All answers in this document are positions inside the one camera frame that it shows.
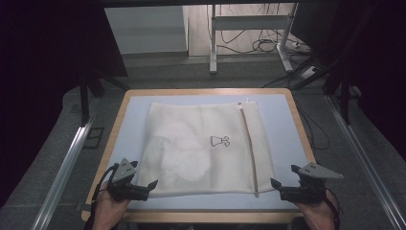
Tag black floor frame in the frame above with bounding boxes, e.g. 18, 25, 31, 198
82, 126, 105, 150

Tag white power strip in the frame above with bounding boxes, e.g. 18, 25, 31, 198
300, 65, 319, 81

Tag black metal stand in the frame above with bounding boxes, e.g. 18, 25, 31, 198
322, 60, 353, 127
79, 71, 130, 127

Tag person's left hand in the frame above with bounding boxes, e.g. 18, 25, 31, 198
92, 191, 131, 230

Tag black curtain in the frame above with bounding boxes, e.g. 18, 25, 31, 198
0, 0, 128, 207
319, 0, 406, 161

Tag white garment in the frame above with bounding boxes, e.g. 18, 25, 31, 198
152, 119, 213, 184

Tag thin black cable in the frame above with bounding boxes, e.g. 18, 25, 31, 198
294, 99, 331, 151

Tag white mesh laundry bag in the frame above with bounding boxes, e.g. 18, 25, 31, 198
137, 100, 278, 198

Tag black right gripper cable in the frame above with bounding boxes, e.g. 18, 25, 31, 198
324, 187, 342, 230

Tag white metal desk frame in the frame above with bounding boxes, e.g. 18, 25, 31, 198
208, 3, 300, 75

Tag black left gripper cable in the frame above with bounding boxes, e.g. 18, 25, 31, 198
83, 162, 120, 230

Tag white cabinet panel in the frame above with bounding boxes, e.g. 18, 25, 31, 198
103, 5, 190, 56

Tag person's right hand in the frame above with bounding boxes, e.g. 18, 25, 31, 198
294, 194, 338, 230

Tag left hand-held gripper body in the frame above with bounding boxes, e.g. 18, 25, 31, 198
106, 157, 151, 203

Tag wooden table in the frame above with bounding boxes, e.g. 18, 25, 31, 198
80, 87, 320, 224

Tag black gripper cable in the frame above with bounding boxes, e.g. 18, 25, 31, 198
83, 162, 120, 230
324, 187, 342, 230

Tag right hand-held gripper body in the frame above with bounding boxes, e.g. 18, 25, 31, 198
280, 162, 345, 204

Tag aluminium rail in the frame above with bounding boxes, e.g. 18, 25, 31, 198
325, 94, 406, 230
31, 95, 101, 230

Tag black floor cables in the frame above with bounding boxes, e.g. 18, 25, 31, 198
215, 3, 311, 56

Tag light blue mat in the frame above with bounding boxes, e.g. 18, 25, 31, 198
90, 93, 309, 212

